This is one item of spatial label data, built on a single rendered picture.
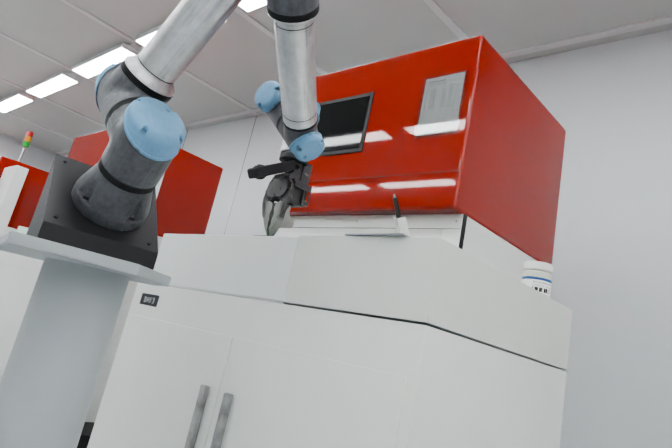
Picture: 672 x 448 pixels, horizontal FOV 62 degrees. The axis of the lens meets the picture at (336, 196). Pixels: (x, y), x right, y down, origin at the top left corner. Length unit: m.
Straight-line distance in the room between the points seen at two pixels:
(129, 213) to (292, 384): 0.45
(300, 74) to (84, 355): 0.66
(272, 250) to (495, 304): 0.48
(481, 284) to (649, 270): 2.03
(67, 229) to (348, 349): 0.55
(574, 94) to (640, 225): 0.88
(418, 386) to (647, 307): 2.18
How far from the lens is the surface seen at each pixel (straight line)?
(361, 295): 1.03
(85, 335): 1.13
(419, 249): 0.98
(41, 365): 1.13
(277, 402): 1.13
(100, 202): 1.14
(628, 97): 3.43
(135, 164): 1.09
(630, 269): 3.08
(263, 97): 1.31
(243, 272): 1.29
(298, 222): 2.16
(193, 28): 1.13
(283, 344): 1.14
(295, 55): 1.09
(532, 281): 1.45
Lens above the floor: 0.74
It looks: 16 degrees up
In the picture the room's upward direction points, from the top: 12 degrees clockwise
